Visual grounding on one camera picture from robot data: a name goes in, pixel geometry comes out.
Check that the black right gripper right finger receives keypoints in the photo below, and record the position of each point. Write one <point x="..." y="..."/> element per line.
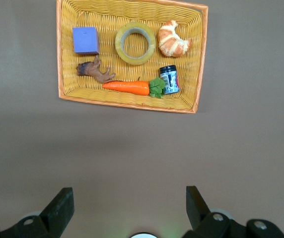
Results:
<point x="199" y="213"/>

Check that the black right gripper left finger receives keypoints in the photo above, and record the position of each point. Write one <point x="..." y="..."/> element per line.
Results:
<point x="55" y="218"/>

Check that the clear yellowish tape roll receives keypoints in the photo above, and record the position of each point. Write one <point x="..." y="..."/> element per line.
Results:
<point x="135" y="59"/>

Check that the small dark labelled jar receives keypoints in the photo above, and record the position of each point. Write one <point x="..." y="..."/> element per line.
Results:
<point x="170" y="80"/>

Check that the orange toy carrot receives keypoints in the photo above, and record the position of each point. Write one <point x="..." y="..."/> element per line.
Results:
<point x="129" y="87"/>

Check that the brown toy lion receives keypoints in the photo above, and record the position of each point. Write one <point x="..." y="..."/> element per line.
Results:
<point x="94" y="72"/>

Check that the yellow wicker basket orange rim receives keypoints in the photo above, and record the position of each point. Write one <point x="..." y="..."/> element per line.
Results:
<point x="132" y="72"/>

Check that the toy croissant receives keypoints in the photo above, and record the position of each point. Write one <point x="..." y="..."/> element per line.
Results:
<point x="171" y="42"/>

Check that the purple foam cube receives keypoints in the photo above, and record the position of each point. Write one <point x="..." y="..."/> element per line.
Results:
<point x="85" y="41"/>

